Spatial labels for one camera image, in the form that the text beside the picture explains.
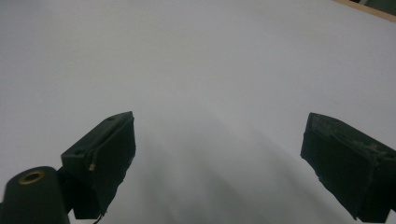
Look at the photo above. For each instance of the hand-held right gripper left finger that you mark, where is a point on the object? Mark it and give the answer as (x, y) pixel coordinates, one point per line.
(102, 155)

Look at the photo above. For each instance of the wooden table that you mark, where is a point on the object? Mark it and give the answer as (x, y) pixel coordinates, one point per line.
(370, 11)

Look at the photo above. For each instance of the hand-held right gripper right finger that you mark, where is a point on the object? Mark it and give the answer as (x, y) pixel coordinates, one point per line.
(348, 168)

